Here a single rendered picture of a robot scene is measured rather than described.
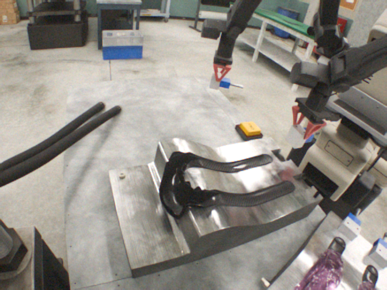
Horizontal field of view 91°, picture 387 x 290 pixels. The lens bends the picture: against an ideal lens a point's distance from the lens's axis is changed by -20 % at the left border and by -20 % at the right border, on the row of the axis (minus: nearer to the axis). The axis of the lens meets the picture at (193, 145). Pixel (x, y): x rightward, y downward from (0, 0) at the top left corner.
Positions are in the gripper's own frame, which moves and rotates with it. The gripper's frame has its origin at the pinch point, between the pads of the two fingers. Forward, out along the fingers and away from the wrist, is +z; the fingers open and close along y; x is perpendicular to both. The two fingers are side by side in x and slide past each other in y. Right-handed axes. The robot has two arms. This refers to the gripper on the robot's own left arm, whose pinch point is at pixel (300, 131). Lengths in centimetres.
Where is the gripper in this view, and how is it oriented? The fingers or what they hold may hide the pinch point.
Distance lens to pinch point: 75.2
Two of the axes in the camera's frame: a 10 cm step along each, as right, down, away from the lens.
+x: 9.2, -1.2, 3.8
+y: 3.6, 6.5, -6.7
